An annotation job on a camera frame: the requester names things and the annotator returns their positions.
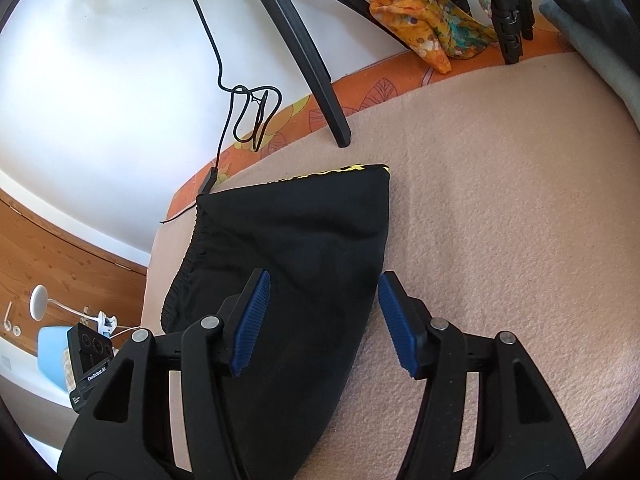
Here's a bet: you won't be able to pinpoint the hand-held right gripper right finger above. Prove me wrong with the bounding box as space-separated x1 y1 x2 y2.
377 270 587 480

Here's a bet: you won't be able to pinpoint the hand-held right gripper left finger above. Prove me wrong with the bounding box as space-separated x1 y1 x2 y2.
56 268 272 480

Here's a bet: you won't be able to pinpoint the black pants with yellow stripes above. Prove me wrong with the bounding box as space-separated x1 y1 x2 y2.
159 162 392 480

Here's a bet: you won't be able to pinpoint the light blue container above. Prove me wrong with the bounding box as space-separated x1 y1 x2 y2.
38 326 77 392

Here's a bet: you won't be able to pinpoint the white desk lamp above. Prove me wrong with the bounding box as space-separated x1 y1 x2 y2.
28 284 122 337

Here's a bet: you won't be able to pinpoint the beige blanket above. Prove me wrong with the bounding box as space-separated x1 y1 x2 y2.
139 52 640 472

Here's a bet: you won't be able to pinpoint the colourful floral scarf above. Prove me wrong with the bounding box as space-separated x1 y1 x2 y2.
369 0 532 74

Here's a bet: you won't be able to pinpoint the folded black tripod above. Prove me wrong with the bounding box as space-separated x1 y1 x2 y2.
431 0 537 66

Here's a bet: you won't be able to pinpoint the black ring light cable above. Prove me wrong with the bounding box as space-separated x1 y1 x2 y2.
159 0 284 224

